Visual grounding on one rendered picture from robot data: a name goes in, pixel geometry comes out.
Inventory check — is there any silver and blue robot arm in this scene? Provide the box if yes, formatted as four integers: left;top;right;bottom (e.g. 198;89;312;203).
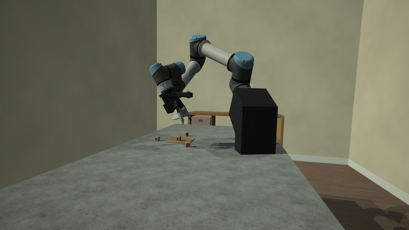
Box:
149;34;254;98

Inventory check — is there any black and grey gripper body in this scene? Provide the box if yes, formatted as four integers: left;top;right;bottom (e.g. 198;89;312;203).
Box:
160;88;183;114

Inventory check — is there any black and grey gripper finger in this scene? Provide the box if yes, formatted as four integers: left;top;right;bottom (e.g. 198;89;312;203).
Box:
172;101;184;125
181;104;192;121

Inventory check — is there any tan mat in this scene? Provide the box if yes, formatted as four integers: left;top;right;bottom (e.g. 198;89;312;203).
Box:
166;137;194;144

